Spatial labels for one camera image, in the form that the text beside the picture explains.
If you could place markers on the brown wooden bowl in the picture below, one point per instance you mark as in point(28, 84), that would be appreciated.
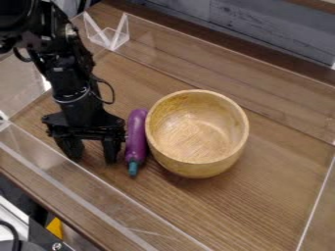
point(197, 131)

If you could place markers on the clear acrylic corner bracket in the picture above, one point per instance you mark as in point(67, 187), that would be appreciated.
point(109, 38)

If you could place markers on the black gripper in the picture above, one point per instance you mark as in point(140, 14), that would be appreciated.
point(84, 120)

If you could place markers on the clear acrylic tray wall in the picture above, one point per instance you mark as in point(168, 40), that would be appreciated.
point(88, 204)

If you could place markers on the purple toy eggplant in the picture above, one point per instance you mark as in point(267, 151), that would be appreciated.
point(136, 140)

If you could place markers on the yellow black device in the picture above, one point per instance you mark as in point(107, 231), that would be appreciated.
point(45, 235)

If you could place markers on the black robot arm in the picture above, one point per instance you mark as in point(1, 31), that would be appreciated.
point(37, 32)

